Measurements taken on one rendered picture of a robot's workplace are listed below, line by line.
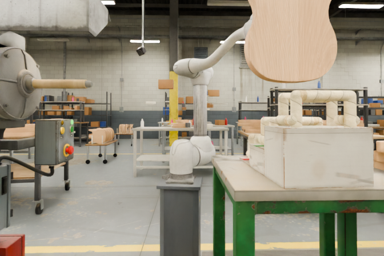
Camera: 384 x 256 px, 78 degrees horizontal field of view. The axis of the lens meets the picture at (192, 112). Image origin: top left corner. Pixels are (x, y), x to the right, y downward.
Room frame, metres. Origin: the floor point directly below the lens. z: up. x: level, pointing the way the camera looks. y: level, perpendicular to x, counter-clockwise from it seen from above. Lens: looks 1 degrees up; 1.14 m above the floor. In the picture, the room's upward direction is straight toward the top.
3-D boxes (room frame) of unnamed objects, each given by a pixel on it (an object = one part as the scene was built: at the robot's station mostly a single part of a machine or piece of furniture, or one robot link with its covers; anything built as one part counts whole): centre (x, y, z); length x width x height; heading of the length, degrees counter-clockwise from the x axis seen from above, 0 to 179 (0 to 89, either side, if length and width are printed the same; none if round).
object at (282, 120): (0.74, -0.29, 1.12); 0.11 x 0.03 x 0.03; 5
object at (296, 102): (0.70, -0.31, 1.15); 0.03 x 0.03 x 0.09
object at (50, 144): (1.08, 0.71, 0.99); 0.24 x 0.21 x 0.26; 92
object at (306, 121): (0.87, -0.38, 1.12); 0.20 x 0.03 x 0.03; 94
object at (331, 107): (0.79, -0.47, 1.15); 0.03 x 0.03 x 0.09
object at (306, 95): (0.71, -0.39, 1.20); 0.20 x 0.03 x 0.03; 94
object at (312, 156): (0.75, -0.39, 1.02); 0.27 x 0.15 x 0.17; 95
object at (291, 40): (0.91, -0.38, 1.46); 0.35 x 0.04 x 0.40; 94
